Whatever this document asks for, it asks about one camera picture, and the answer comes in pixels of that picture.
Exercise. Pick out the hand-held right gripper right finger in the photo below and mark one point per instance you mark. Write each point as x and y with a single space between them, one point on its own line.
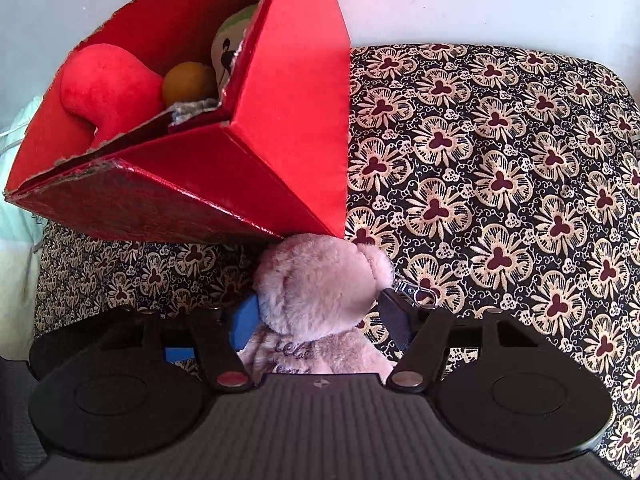
397 322

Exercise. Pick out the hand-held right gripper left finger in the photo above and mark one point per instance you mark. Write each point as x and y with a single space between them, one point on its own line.
247 320

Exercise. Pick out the pink plush bear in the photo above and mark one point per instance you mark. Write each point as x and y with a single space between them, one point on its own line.
320 290

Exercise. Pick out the red cardboard box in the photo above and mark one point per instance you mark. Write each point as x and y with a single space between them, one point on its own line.
280 135

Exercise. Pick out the brown gourd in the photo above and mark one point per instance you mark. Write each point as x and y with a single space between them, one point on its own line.
187 82

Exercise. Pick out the red heart plush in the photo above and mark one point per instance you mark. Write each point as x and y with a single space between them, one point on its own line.
110 90

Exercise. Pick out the green smiling plush toy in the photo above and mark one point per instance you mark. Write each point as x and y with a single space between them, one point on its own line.
235 30

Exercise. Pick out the floral patterned tablecloth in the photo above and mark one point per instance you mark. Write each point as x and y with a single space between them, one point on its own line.
500 185

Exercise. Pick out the cream printed cloth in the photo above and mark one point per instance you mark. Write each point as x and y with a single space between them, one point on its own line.
15 300

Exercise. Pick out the mint green pillow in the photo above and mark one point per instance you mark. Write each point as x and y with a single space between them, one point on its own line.
15 135

